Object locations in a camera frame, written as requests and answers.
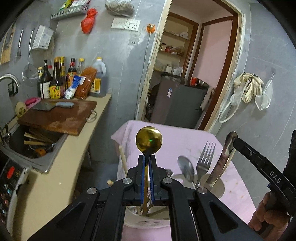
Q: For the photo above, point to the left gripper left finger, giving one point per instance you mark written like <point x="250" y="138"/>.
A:
<point x="97" y="214"/>

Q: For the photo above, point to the steel sink faucet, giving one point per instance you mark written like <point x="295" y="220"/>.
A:
<point x="6" y="112"/>

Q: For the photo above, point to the wooden chopstick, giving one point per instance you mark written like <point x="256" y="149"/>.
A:
<point x="123" y="159"/>

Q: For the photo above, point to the white wall socket panel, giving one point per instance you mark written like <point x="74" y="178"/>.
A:
<point x="125" y="24"/>

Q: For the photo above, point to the orange wall hook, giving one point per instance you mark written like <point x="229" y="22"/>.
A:
<point x="151" y="28"/>

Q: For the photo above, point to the white hanging box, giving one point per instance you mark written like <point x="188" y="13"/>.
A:
<point x="42" y="38"/>

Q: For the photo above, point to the small gold spoon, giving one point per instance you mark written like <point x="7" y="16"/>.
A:
<point x="148" y="141"/>

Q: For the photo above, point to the clear hanging plastic bag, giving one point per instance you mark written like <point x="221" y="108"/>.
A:
<point x="263" y="101"/>

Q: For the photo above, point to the red plastic bag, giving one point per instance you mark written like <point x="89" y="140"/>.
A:
<point x="88" y="22"/>

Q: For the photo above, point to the steel fork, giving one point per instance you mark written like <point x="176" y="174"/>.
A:
<point x="204" y="161"/>

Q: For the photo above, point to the person's right hand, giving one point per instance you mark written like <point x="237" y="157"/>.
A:
<point x="273" y="217"/>

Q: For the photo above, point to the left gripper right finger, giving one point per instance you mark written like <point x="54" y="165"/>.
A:
<point x="195" y="214"/>

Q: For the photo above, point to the orange snack packet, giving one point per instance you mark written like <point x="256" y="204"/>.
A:
<point x="83" y="90"/>

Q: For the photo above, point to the hanging wooden board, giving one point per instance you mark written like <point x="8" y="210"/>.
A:
<point x="7" y="44"/>

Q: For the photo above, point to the cleaver knife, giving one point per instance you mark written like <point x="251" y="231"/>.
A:
<point x="47" y="106"/>

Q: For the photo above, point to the yellow label sauce bottle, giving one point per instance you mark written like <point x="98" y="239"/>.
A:
<point x="55" y="84"/>

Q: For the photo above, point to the dark soy sauce bottle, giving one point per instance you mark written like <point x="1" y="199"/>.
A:
<point x="44" y="83"/>

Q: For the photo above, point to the dark grey cabinet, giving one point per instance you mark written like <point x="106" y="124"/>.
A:
<point x="177" y="104"/>

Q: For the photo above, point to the steel butter knife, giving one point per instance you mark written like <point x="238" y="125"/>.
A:
<point x="224" y="159"/>

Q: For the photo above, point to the large oil jug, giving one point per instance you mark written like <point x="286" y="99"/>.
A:
<point x="100" y="83"/>

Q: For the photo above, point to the wooden cutting board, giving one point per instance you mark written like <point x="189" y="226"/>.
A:
<point x="62" y="120"/>

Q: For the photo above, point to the white plastic utensil holder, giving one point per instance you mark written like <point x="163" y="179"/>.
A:
<point x="158" y="217"/>

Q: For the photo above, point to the pink floral table cloth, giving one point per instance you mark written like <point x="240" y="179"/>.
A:
<point x="189" y="143"/>

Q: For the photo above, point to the hanging clear bag of goods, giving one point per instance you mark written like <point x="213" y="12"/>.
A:
<point x="120" y="7"/>

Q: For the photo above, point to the metal wall spice rack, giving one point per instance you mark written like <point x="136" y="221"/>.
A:
<point x="70" y="12"/>

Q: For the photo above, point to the hanging mesh strainer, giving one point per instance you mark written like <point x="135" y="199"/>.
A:
<point x="30" y="75"/>

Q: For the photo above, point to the red cup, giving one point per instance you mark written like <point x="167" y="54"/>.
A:
<point x="194" y="81"/>

